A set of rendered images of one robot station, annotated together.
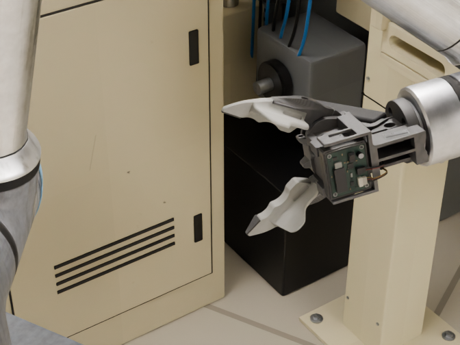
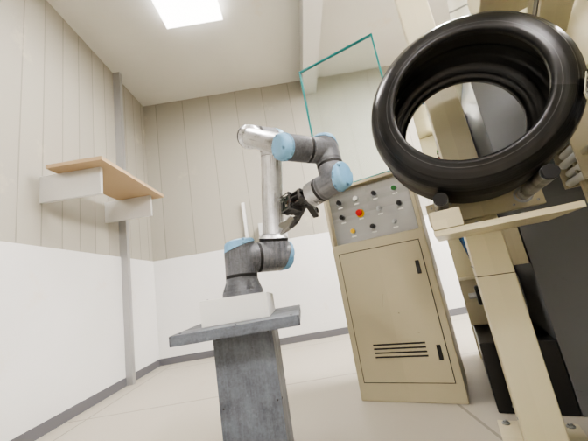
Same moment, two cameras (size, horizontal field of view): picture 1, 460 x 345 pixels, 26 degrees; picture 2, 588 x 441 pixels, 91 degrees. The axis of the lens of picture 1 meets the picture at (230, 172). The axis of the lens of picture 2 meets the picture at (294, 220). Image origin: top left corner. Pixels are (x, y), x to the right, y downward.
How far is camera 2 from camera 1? 1.42 m
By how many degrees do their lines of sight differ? 75
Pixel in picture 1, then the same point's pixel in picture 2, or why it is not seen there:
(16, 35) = (268, 204)
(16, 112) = (270, 223)
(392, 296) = (517, 396)
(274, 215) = (285, 227)
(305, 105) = not seen: hidden behind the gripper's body
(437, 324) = not seen: outside the picture
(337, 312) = not seen: hidden behind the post
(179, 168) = (423, 318)
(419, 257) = (533, 374)
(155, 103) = (405, 286)
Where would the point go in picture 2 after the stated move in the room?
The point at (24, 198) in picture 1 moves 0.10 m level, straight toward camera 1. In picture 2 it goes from (272, 245) to (255, 246)
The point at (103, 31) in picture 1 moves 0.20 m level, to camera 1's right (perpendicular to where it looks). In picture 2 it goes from (380, 256) to (407, 251)
